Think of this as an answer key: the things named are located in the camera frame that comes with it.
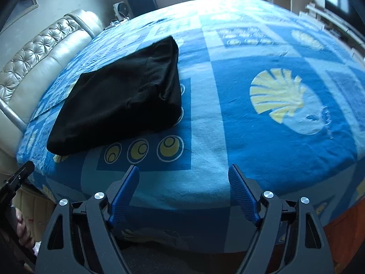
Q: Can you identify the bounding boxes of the black pants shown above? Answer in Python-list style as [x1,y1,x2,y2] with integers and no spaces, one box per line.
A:
[46,36,182,156]

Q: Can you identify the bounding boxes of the person's left hand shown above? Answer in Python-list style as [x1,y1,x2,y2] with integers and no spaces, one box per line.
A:
[16,208,35,249]

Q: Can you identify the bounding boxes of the blue patterned bed sheet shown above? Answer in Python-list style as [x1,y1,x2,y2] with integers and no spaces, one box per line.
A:
[16,0,364,253]

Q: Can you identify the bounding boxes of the beige tufted headboard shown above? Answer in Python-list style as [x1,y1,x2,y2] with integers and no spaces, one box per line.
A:
[1,9,104,176]

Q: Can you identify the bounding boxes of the white fan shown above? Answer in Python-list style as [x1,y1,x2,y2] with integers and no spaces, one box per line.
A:
[113,1,130,22]

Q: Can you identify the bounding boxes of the white tv shelf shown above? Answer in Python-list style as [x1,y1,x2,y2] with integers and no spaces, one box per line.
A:
[299,3,364,65]

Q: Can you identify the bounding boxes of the black flat television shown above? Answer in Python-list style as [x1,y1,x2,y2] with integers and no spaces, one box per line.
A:
[325,0,363,27]

